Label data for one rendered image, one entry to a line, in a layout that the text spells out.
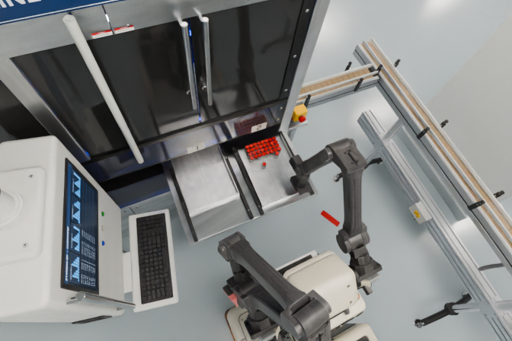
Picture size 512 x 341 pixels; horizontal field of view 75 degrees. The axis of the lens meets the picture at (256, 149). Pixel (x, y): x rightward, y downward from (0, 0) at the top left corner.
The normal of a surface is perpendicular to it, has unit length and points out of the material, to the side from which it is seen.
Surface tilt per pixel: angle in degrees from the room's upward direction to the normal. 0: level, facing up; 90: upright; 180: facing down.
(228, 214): 0
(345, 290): 48
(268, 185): 0
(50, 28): 90
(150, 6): 90
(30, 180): 0
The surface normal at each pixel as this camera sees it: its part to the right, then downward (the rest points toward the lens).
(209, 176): 0.09, -0.46
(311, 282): -0.22, -0.89
